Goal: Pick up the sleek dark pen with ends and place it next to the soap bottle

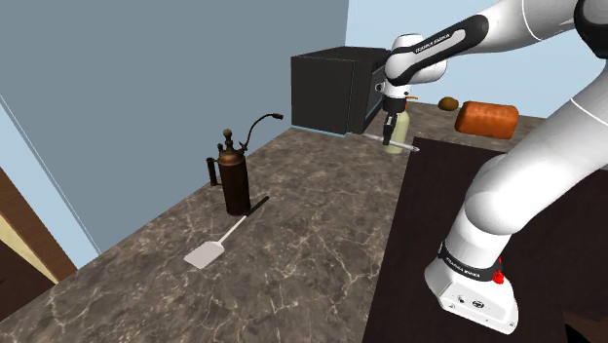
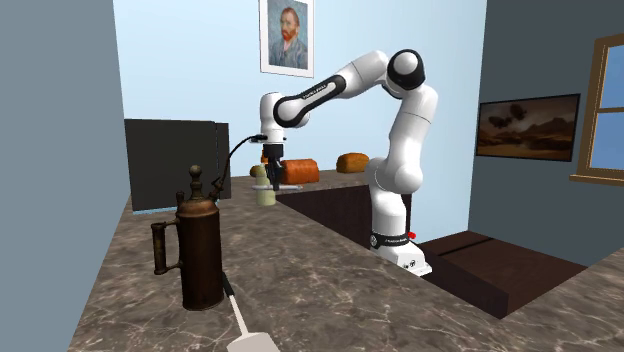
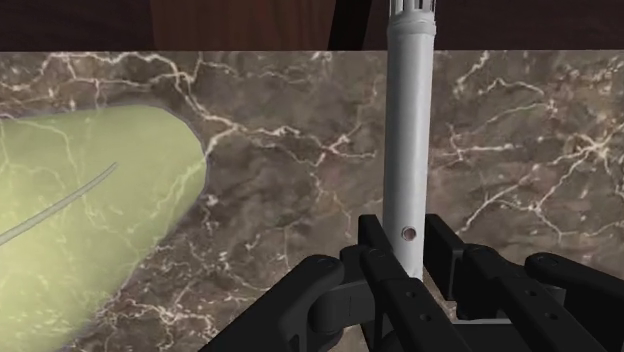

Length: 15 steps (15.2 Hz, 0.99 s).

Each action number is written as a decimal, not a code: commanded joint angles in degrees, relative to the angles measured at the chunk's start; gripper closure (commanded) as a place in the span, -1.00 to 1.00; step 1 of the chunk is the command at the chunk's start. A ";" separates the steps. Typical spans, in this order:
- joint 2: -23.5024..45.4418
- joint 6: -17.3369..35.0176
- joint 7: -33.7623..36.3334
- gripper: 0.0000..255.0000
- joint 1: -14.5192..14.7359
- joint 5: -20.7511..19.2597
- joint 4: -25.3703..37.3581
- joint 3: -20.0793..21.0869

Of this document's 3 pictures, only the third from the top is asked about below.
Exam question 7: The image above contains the translucent green glass dish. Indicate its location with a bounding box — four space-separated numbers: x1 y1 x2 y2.
0 104 209 352

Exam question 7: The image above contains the white cylindrical kitchen tool handle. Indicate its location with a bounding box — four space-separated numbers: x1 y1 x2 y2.
381 0 438 282

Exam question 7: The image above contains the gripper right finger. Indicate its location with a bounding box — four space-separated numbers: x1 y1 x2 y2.
423 213 624 352

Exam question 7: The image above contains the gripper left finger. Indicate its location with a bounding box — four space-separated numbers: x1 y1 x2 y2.
198 213 473 352

